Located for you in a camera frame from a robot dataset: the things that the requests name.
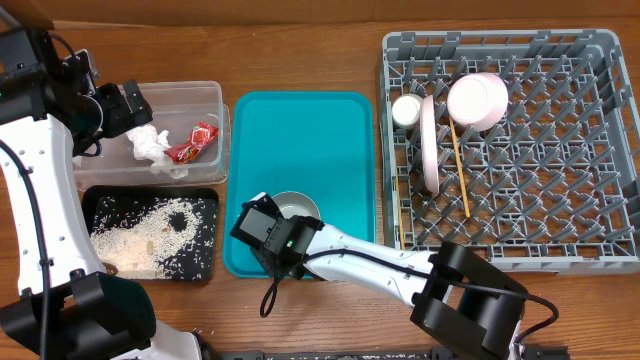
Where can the small pink bowl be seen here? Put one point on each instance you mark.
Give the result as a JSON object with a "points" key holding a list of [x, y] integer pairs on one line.
{"points": [[478, 101]]}

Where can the black plastic tray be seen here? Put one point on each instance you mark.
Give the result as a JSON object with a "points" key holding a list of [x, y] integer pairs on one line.
{"points": [[87, 205]]}

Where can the cream ceramic cup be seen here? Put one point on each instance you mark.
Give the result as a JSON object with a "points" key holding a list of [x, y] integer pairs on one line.
{"points": [[406, 111]]}

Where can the rice and food scraps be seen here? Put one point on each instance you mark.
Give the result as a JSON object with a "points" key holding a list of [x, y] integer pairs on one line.
{"points": [[150, 235]]}

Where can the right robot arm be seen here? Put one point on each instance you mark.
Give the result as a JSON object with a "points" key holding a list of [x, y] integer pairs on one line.
{"points": [[458, 298]]}

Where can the grey bowl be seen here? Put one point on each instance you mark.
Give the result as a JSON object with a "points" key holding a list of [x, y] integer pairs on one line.
{"points": [[293, 203]]}

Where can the clear plastic storage bin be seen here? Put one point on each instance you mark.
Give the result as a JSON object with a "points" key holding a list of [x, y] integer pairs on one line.
{"points": [[177, 107]]}

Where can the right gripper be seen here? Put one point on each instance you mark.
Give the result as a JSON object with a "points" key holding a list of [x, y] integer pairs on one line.
{"points": [[265, 259]]}

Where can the large white plate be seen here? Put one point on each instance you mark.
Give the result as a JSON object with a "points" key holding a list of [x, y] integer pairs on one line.
{"points": [[429, 148]]}

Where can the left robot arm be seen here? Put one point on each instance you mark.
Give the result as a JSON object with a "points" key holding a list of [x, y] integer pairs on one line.
{"points": [[69, 306]]}

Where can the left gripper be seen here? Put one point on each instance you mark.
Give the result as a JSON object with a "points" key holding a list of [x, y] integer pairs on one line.
{"points": [[124, 118]]}

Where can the grey dishwasher rack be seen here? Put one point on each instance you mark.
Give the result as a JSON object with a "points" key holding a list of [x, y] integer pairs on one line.
{"points": [[554, 185]]}

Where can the white napkin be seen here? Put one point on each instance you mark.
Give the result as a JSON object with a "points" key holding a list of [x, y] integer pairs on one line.
{"points": [[149, 144]]}

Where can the teal serving tray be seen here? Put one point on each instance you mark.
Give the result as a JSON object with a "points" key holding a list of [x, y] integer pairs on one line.
{"points": [[320, 144]]}

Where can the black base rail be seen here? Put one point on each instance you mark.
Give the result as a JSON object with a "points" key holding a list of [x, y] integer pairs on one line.
{"points": [[533, 352]]}

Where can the red foil snack wrapper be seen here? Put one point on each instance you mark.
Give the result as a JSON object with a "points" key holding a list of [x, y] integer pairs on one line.
{"points": [[201, 136]]}

